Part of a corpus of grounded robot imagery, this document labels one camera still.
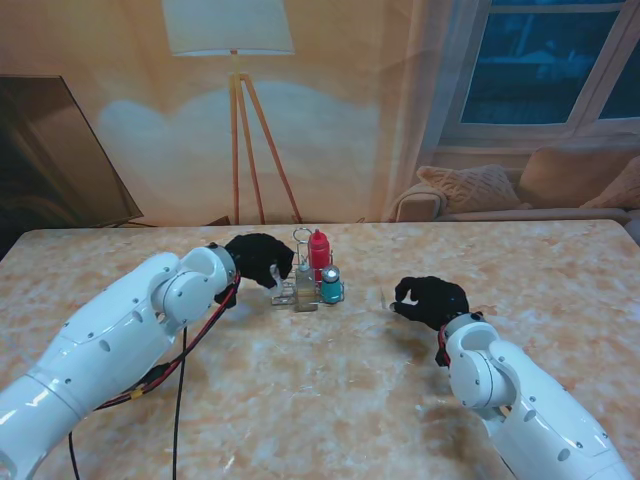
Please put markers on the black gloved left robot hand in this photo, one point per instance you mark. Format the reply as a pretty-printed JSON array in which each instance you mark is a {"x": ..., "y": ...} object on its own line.
[{"x": 255, "y": 257}]

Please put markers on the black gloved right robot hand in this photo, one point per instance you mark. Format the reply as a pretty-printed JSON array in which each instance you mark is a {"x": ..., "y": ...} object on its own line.
[{"x": 435, "y": 302}]

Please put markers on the clear salt shaker silver cap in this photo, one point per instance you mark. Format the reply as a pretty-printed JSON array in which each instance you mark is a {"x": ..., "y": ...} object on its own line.
[{"x": 276, "y": 280}]

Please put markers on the clear square oil bottle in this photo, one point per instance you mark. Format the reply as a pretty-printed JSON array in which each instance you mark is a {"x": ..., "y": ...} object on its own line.
[{"x": 306, "y": 292}]

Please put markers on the red ketchup squeeze bottle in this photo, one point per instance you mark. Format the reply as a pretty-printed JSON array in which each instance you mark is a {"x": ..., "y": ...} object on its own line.
[{"x": 319, "y": 255}]

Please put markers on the teal shaker with silver cap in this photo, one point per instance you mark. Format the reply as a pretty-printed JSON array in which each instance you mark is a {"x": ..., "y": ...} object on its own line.
[{"x": 331, "y": 292}]

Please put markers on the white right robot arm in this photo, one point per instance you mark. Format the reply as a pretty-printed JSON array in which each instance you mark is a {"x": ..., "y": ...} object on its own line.
[{"x": 520, "y": 400}]

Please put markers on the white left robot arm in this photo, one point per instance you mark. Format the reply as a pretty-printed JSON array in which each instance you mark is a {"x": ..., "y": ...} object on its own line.
[{"x": 100, "y": 340}]

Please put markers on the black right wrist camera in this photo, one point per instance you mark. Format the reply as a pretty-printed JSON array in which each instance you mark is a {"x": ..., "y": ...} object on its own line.
[{"x": 441, "y": 350}]

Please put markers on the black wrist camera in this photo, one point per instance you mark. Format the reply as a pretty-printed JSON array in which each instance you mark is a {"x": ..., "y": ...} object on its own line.
[
  {"x": 225, "y": 297},
  {"x": 441, "y": 350}
]

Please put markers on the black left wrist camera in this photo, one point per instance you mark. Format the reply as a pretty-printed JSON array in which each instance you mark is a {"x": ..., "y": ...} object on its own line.
[{"x": 225, "y": 297}]

